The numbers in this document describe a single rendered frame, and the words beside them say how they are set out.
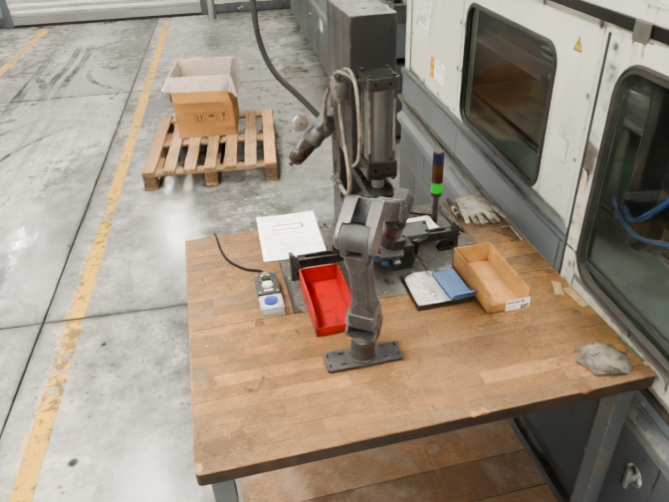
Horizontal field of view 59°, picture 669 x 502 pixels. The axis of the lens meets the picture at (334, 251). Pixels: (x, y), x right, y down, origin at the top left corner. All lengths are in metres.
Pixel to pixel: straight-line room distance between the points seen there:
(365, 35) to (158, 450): 1.81
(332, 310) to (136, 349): 1.61
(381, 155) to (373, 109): 0.14
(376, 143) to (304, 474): 1.17
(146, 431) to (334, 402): 1.40
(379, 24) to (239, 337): 0.91
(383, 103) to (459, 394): 0.77
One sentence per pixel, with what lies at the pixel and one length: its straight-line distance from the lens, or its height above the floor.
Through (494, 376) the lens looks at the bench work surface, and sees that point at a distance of 1.54.
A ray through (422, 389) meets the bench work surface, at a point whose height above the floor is 0.90.
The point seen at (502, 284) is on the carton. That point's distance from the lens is 1.83.
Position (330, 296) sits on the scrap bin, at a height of 0.90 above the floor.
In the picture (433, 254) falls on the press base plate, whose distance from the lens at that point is 1.94.
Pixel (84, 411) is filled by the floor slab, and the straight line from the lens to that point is 2.90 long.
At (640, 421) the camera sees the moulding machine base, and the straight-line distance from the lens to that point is 1.83.
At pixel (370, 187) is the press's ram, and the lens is 1.73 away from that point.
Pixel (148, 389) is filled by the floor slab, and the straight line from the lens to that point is 2.89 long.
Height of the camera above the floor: 1.97
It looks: 33 degrees down
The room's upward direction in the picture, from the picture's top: 2 degrees counter-clockwise
